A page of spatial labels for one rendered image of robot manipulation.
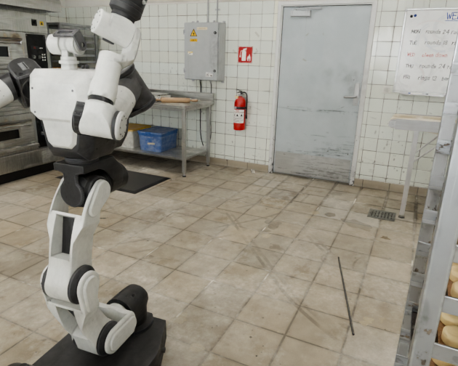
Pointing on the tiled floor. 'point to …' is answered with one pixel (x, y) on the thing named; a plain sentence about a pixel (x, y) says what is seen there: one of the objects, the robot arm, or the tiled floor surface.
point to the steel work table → (180, 152)
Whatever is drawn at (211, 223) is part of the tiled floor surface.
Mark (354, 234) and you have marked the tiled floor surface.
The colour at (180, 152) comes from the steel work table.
